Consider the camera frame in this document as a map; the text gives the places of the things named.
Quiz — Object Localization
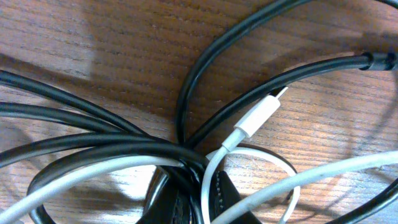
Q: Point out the black cable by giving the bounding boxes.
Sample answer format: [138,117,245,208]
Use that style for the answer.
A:
[0,0,398,224]

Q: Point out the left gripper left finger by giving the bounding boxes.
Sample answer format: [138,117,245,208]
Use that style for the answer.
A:
[137,169,183,224]

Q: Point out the white cable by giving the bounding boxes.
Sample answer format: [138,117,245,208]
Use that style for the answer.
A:
[0,86,398,224]

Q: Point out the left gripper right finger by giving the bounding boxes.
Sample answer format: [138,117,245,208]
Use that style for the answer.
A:
[211,171,261,224]

